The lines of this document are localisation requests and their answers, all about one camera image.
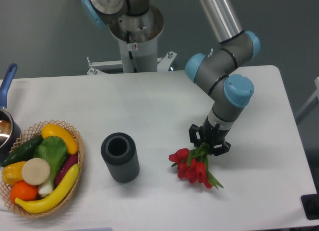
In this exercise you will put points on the blue handled saucepan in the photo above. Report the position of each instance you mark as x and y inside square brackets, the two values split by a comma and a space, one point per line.
[9, 130]

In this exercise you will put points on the orange fruit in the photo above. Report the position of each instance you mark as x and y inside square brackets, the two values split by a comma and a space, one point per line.
[23, 191]

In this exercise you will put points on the black device at table edge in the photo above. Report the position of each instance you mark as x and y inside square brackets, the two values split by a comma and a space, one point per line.
[311, 206]

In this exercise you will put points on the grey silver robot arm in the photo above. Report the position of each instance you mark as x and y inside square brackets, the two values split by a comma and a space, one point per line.
[214, 73]

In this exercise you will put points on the dark grey ribbed vase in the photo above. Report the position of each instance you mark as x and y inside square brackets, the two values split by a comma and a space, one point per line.
[119, 153]

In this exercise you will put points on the white frame at right edge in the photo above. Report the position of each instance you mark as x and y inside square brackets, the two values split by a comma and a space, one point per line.
[309, 104]

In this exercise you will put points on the green cucumber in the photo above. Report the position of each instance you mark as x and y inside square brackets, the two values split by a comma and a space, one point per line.
[23, 152]

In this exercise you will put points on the purple sweet potato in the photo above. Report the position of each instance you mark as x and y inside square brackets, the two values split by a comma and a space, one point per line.
[69, 162]

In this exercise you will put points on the yellow banana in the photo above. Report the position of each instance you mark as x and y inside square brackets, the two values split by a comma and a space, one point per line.
[56, 197]

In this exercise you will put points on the beige round disc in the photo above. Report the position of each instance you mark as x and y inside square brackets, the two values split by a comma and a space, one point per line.
[35, 171]

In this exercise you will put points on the green bok choy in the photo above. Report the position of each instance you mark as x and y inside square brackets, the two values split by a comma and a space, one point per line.
[54, 151]

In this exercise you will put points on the red tulip bouquet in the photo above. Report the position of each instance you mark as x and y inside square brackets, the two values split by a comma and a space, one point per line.
[193, 165]

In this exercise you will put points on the woven wicker basket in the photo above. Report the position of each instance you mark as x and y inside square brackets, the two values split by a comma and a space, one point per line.
[26, 135]

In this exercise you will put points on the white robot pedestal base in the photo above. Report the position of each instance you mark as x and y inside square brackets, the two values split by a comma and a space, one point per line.
[137, 38]

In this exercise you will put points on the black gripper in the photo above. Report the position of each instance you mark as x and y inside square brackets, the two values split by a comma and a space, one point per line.
[210, 134]

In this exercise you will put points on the yellow bell pepper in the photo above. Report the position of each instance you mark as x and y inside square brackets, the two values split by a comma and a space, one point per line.
[12, 173]

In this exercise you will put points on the yellow squash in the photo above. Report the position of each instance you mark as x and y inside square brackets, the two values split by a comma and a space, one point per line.
[58, 131]

